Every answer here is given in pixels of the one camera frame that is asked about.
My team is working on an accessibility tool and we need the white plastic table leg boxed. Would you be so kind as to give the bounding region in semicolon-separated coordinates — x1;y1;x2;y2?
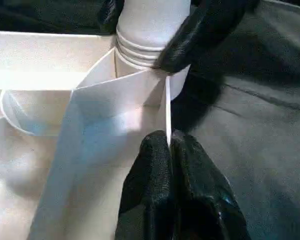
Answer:
114;0;192;70

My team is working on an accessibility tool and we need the black work mat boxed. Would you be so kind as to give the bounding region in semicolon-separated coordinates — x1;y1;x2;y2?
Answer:
0;0;300;240

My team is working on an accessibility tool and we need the white plastic table top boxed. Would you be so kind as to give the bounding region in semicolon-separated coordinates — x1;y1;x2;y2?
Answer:
0;29;192;240

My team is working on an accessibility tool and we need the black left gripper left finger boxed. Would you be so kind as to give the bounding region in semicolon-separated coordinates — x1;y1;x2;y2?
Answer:
114;130;176;240

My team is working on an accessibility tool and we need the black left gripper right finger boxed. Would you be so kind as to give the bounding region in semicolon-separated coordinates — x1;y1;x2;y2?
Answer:
170;132;251;240

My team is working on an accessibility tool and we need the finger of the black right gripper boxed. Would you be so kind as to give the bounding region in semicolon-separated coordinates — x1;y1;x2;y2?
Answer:
156;0;260;75
97;0;127;35

